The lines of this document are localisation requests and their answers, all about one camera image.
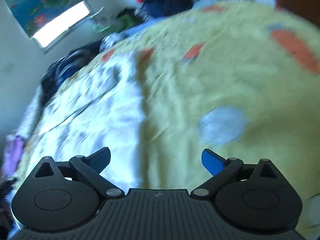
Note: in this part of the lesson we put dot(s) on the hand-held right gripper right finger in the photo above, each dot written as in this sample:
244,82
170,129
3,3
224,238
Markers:
212,163

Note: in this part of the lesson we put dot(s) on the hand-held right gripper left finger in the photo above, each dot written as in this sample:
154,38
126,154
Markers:
100,158

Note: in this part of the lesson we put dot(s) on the white patterned quilt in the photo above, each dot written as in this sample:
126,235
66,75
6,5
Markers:
95,110

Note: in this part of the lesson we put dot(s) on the yellow printed blanket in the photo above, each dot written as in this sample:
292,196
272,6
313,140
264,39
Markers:
225,80

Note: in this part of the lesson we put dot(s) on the purple cloth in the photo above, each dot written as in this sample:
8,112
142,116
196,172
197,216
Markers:
13,155

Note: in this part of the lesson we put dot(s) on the green plastic chair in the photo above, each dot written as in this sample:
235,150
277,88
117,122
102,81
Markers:
102,23

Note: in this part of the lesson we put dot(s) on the window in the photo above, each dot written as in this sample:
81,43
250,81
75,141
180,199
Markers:
61,25

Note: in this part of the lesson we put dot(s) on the printed window blind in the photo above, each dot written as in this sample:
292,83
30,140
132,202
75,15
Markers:
42,2

